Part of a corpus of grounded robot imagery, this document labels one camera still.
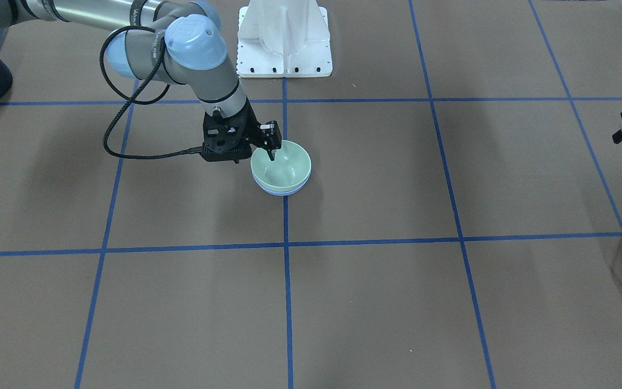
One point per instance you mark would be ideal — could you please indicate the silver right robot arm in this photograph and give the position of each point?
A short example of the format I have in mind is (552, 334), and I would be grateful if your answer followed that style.
(174, 43)

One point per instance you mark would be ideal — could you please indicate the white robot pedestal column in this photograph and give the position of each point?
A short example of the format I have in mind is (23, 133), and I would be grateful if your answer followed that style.
(284, 39)

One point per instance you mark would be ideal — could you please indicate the green ceramic bowl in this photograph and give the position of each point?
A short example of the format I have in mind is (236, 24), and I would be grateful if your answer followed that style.
(291, 159)

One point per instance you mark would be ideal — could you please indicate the blue ceramic bowl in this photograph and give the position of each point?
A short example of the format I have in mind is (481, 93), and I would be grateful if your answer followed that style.
(281, 185)

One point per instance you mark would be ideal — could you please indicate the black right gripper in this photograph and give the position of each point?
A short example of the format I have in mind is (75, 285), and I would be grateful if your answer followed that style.
(250, 129)

